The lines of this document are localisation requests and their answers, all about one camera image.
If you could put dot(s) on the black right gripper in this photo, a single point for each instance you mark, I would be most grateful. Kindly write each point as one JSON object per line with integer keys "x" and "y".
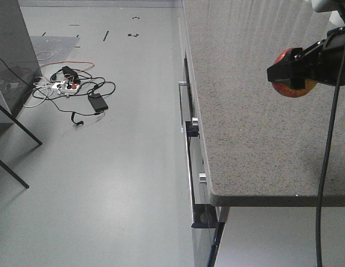
{"x": 321, "y": 62}

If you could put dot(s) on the red yellow apple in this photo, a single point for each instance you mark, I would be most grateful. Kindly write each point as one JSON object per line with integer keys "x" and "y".
{"x": 290, "y": 73}

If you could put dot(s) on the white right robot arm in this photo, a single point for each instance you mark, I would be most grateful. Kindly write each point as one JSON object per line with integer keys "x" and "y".
{"x": 328, "y": 6}

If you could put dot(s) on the grey stone countertop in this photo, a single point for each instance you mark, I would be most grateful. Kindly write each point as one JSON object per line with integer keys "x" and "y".
{"x": 260, "y": 148}

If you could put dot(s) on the black power adapter brick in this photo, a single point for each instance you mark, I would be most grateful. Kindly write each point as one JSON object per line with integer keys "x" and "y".
{"x": 97, "y": 102}

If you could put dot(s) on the white power strip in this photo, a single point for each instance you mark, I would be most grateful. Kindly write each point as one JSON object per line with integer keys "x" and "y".
{"x": 65, "y": 88}

